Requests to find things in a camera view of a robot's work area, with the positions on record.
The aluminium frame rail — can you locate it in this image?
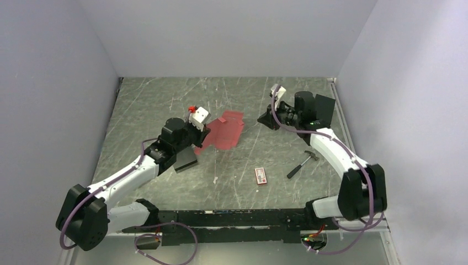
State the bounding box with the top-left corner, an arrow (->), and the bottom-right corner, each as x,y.
335,218 -> 389,232

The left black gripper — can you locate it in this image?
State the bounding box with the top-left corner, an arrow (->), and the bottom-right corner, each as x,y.
174,116 -> 211,154

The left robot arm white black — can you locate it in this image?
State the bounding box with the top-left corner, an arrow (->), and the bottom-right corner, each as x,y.
56,114 -> 210,251

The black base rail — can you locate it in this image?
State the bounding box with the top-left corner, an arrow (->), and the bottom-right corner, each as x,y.
123,208 -> 338,246

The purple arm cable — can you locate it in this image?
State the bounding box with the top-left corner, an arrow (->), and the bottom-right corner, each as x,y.
59,111 -> 199,265
269,84 -> 385,256

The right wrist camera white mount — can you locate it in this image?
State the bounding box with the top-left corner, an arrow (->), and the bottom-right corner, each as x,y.
270,84 -> 286,110

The black box near left arm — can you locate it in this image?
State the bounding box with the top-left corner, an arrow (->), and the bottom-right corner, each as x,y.
173,147 -> 198,173

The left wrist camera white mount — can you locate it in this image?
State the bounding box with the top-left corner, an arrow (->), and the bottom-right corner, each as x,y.
188,106 -> 211,131

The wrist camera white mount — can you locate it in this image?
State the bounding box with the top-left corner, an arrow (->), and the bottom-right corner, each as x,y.
270,84 -> 286,110
188,106 -> 211,131

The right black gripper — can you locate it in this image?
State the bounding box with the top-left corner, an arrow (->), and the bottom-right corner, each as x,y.
257,99 -> 300,131

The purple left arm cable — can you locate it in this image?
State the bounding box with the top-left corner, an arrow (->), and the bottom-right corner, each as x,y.
59,111 -> 199,265

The hammer with black handle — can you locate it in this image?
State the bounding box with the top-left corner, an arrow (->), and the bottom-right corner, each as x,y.
286,150 -> 319,179

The small red white box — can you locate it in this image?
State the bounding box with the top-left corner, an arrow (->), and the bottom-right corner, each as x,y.
254,167 -> 267,185

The black box near right wall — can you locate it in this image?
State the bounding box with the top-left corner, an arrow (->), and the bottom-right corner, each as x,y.
315,94 -> 336,126

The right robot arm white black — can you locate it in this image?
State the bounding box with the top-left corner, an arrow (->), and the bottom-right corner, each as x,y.
257,86 -> 387,229

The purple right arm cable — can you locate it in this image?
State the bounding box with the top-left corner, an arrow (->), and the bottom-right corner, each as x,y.
269,84 -> 385,256

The red cardboard paper box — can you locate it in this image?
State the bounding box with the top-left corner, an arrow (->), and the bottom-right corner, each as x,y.
194,110 -> 244,155

